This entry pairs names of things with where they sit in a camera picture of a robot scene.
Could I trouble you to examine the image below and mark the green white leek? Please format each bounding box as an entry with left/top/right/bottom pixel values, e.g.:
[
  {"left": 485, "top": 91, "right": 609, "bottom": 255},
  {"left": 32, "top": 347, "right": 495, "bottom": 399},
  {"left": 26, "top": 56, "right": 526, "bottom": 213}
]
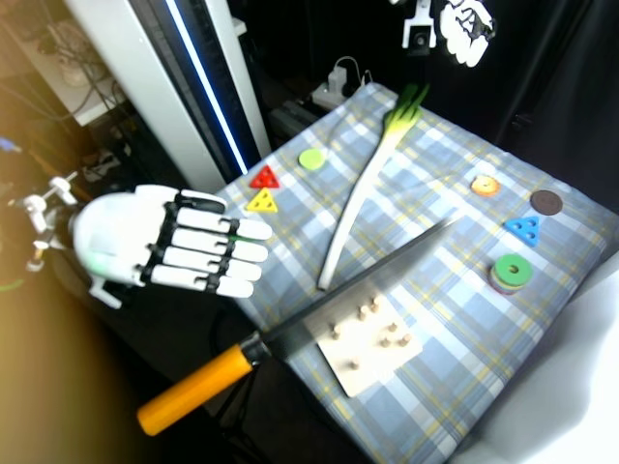
[{"left": 316, "top": 82, "right": 431, "bottom": 292}]

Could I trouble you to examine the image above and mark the brown toy cookie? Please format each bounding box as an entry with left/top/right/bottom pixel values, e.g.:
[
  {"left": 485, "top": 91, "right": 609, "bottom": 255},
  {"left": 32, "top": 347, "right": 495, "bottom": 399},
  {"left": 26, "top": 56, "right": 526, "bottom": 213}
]
[{"left": 529, "top": 189, "right": 564, "bottom": 215}]

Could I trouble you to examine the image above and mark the blue plaid cloth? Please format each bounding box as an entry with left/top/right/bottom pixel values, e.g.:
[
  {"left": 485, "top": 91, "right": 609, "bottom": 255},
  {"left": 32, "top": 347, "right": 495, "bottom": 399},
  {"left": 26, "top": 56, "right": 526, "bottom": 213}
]
[{"left": 215, "top": 81, "right": 608, "bottom": 464}]

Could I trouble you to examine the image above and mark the orange toy biscuit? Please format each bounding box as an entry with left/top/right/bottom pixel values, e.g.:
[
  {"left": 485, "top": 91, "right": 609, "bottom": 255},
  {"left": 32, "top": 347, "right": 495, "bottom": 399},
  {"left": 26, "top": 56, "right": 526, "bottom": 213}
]
[{"left": 471, "top": 175, "right": 500, "bottom": 198}]

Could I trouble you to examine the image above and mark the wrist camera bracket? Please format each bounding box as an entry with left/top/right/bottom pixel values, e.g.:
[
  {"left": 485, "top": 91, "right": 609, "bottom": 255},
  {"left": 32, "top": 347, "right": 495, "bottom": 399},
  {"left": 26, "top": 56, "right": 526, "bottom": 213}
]
[
  {"left": 88, "top": 277, "right": 123, "bottom": 310},
  {"left": 402, "top": 0, "right": 438, "bottom": 57}
]

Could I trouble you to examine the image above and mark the white smooth panel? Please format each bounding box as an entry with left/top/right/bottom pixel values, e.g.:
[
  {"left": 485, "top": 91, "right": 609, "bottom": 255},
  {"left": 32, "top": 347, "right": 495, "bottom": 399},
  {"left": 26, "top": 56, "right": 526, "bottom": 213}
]
[{"left": 452, "top": 260, "right": 619, "bottom": 464}]

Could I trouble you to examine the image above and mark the white power adapter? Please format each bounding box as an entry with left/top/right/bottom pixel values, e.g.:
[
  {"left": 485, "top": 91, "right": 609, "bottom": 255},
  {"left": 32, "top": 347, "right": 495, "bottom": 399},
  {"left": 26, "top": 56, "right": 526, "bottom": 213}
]
[{"left": 311, "top": 56, "right": 362, "bottom": 107}]

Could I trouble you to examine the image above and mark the black backdrop curtain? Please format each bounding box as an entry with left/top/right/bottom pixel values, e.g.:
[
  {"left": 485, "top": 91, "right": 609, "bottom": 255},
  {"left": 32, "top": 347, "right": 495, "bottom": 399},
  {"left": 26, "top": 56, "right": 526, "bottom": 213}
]
[{"left": 226, "top": 0, "right": 619, "bottom": 214}]

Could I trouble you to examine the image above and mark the white shelf with cables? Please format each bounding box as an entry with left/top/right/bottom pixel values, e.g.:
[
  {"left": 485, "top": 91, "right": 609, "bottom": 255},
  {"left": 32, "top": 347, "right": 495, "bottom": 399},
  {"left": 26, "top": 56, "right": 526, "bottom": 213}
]
[{"left": 26, "top": 18, "right": 130, "bottom": 128}]

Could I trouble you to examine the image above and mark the green toy sandwich cookie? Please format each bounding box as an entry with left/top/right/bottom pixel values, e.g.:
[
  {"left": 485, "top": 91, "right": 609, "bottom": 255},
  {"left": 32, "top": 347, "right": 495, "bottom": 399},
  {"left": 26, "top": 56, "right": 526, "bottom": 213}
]
[{"left": 298, "top": 148, "right": 327, "bottom": 171}]

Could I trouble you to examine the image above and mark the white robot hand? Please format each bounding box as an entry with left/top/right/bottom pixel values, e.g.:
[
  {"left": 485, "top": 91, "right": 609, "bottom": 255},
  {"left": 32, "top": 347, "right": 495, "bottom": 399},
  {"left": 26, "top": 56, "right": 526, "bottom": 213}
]
[
  {"left": 72, "top": 185, "right": 275, "bottom": 300},
  {"left": 437, "top": 0, "right": 497, "bottom": 68}
]

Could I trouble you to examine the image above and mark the blue triangle block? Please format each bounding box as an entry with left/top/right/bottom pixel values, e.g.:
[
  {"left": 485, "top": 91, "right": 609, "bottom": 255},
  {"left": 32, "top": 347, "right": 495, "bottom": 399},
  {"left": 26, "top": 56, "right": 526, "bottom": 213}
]
[{"left": 503, "top": 216, "right": 541, "bottom": 248}]

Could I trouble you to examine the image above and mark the yellow triangle block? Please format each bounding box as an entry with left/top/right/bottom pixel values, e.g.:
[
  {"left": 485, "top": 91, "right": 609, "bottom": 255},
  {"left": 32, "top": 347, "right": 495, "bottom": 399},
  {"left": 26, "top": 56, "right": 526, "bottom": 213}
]
[{"left": 245, "top": 187, "right": 280, "bottom": 215}]

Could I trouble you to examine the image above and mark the white column with blue strip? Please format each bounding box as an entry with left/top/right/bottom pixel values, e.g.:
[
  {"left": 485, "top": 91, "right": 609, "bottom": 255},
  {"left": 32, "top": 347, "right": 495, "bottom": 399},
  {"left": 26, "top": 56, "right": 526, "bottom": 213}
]
[{"left": 65, "top": 0, "right": 272, "bottom": 194}]

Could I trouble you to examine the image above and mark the green foam ring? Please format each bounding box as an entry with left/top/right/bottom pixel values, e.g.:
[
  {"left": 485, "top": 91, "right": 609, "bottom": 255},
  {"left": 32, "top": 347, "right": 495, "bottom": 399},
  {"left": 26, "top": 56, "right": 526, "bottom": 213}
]
[{"left": 492, "top": 253, "right": 534, "bottom": 287}]

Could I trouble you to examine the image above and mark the wooden peg board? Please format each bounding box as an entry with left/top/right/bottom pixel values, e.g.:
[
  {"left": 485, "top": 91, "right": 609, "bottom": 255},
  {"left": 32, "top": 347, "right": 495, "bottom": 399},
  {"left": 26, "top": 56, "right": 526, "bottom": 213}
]
[{"left": 316, "top": 293, "right": 425, "bottom": 398}]

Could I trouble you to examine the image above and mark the knife with orange handle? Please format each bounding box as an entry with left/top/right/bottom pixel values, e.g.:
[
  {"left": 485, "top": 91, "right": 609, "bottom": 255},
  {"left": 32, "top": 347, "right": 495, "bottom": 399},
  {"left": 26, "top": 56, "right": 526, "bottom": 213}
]
[{"left": 136, "top": 216, "right": 465, "bottom": 437}]

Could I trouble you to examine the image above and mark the red triangle block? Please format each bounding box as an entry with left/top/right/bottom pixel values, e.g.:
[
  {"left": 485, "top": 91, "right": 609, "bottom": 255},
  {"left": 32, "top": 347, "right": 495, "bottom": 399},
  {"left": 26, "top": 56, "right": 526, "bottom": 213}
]
[{"left": 249, "top": 164, "right": 281, "bottom": 190}]

